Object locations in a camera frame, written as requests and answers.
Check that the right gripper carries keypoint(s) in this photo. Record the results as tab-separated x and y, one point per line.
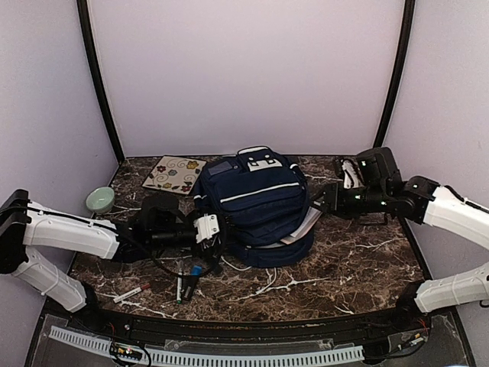
333	203

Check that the red capped white marker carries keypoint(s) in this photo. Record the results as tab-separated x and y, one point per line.
131	293

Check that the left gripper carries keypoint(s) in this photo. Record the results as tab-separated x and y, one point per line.
208	253

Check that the black frame post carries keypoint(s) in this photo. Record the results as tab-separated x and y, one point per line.
403	43
96	75

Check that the navy blue student backpack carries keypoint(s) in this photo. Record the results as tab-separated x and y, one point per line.
264	198

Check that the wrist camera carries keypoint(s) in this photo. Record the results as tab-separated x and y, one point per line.
209	226
347	171

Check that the left black frame post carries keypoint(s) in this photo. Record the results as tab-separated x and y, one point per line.
96	75

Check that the grey slotted cable duct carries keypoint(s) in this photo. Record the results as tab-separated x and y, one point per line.
205	354

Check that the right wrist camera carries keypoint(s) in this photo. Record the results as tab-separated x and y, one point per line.
347	171

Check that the green capped white marker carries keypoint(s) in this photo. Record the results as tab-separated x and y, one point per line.
179	282

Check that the right black frame post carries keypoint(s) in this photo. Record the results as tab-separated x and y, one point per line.
403	43

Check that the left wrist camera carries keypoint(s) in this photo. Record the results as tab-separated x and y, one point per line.
209	226

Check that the pink flowered white book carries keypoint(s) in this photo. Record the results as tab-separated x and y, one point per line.
307	224

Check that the white charger with cable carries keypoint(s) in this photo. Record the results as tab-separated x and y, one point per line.
259	281

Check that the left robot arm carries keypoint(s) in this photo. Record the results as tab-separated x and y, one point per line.
26	225

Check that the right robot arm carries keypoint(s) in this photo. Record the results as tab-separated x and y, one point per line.
372	183

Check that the pale green ceramic bowl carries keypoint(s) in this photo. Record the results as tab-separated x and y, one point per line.
101	200

